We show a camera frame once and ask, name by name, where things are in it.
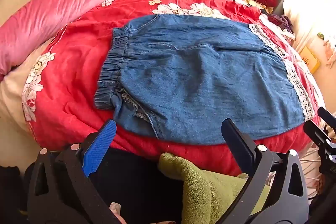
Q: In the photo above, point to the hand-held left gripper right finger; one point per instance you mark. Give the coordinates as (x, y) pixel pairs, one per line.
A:
(242, 146)

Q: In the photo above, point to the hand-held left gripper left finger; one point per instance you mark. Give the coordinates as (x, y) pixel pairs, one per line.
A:
(101, 145)

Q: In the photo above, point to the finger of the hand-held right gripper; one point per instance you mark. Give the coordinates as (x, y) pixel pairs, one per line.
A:
(326, 115)
(316, 133)

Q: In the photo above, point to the blue denim pants lace trim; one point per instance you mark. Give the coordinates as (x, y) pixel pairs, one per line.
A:
(197, 77)

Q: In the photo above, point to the red floral bed cover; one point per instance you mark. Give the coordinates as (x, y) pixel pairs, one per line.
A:
(76, 98)

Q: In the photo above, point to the black cloth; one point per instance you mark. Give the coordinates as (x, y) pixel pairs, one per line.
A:
(136, 187)

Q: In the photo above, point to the yellow box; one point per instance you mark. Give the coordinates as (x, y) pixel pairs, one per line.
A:
(309, 60)

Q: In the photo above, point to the green fleece cloth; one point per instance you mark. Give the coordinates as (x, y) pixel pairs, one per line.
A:
(207, 192)

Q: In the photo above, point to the purple cloth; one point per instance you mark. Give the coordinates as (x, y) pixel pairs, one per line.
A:
(283, 22)

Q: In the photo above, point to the pink quilt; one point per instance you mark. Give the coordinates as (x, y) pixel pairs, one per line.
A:
(52, 11)

